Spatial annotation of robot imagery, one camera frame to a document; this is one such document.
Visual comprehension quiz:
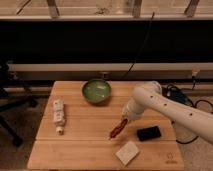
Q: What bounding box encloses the black cable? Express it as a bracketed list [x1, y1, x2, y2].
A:
[164, 83, 213, 145]

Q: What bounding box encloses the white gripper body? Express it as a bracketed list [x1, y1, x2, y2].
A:
[122, 101, 144, 121]

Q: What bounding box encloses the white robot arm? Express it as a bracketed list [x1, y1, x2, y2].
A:
[122, 81, 213, 144]

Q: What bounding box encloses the green bowl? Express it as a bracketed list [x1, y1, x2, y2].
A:
[82, 79, 111, 104]

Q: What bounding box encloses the black office chair base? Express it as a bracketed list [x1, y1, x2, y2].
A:
[0, 61, 39, 148]

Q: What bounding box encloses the white sponge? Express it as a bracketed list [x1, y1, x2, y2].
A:
[116, 141, 140, 165]

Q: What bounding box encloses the wooden table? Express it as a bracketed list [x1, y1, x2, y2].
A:
[27, 81, 184, 171]

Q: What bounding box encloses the red chili pepper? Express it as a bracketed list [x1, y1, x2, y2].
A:
[109, 119, 128, 139]

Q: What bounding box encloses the black rectangular sponge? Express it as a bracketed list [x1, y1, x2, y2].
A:
[137, 126, 161, 141]

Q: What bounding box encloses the white tube with cap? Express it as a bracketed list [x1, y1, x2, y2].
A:
[53, 99, 65, 135]

